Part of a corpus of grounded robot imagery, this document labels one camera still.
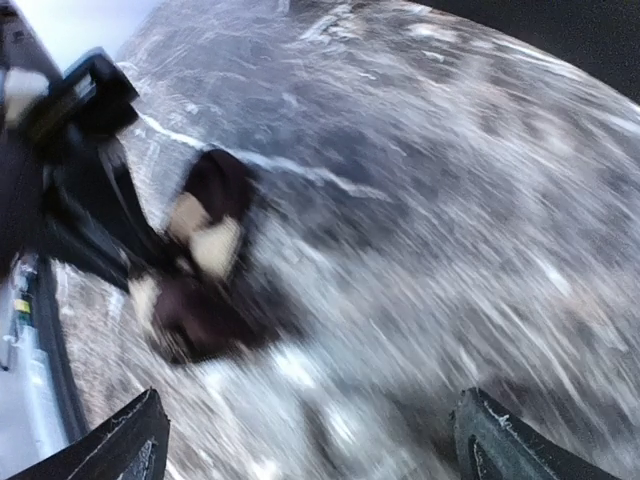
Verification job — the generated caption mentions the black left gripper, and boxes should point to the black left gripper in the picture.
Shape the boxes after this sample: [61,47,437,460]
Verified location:
[1,49,171,291]

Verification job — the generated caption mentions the black front table rail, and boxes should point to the black front table rail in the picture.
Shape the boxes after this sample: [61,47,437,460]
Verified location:
[34,257,90,443]

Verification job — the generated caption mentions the brown argyle sock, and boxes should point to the brown argyle sock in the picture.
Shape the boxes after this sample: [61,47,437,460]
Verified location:
[127,148,303,365]

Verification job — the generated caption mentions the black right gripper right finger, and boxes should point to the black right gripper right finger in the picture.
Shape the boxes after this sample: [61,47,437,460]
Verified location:
[452,387,614,480]

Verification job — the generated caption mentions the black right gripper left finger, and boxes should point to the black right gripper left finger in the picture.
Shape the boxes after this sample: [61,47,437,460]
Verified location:
[12,388,170,480]

